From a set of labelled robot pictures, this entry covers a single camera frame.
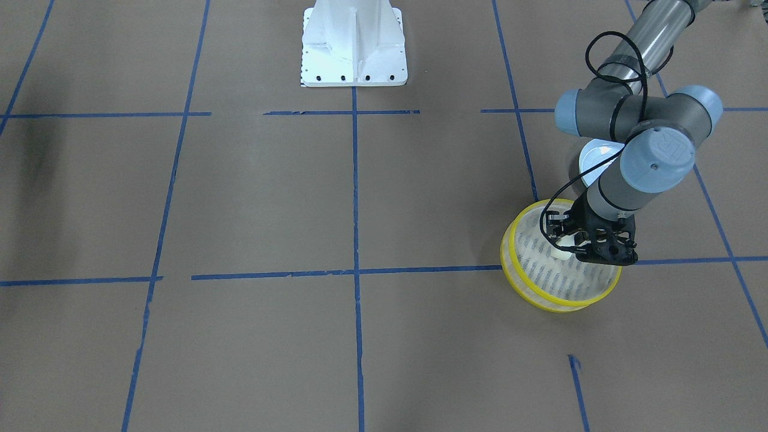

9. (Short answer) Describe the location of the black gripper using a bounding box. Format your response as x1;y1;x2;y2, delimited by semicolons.
569;193;638;267

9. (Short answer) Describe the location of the white steamed bun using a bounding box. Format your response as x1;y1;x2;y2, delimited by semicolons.
551;235;576;262

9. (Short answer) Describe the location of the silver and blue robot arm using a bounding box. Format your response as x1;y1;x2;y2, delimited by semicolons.
540;1;724;267

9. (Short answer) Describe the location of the light blue plate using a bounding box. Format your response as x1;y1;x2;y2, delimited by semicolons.
578;139;624;188

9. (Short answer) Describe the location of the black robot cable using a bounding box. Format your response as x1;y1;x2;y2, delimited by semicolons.
539;31;673;250

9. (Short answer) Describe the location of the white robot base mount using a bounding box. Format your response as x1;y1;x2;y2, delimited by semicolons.
300;1;409;88

